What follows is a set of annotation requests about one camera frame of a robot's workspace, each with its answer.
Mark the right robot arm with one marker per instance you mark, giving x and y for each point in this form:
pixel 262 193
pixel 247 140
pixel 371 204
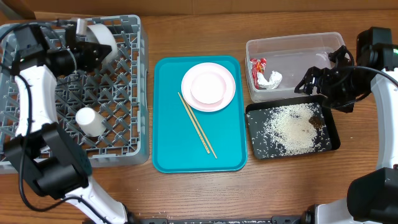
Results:
pixel 371 198

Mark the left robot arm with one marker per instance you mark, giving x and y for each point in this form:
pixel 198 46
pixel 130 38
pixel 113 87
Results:
pixel 46 157

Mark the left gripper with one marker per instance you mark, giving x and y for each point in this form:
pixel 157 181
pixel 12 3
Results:
pixel 91 62

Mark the large white plate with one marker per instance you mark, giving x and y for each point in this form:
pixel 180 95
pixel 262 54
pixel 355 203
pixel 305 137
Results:
pixel 205 68

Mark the white cup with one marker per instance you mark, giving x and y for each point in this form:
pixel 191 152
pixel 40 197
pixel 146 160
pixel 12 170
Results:
pixel 90 122

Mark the black tray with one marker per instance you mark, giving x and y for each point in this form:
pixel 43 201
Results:
pixel 329 121

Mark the white rice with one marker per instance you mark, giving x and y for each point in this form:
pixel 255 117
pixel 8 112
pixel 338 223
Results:
pixel 284 131

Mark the small white bowl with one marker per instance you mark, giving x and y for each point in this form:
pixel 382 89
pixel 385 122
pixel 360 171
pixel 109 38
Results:
pixel 208 88

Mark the brown food scrap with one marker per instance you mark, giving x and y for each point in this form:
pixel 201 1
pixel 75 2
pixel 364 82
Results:
pixel 316 122

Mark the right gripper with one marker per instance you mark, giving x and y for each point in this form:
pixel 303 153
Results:
pixel 321 82

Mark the grey bowl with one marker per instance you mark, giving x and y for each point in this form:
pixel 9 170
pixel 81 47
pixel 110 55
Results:
pixel 100 34

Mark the red snack wrapper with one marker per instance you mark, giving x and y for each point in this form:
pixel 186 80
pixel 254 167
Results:
pixel 257 70

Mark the teal plastic tray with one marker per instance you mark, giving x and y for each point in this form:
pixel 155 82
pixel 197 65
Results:
pixel 176 147

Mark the white tissue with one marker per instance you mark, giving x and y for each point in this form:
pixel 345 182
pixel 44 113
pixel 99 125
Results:
pixel 272 83

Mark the grey dish rack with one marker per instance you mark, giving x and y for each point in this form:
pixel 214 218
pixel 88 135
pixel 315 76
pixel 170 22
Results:
pixel 116 90

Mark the clear plastic bin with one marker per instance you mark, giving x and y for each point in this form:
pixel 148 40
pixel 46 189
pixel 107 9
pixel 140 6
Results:
pixel 291 56

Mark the wooden chopstick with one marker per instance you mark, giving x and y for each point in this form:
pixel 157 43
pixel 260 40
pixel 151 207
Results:
pixel 201 130
pixel 194 123

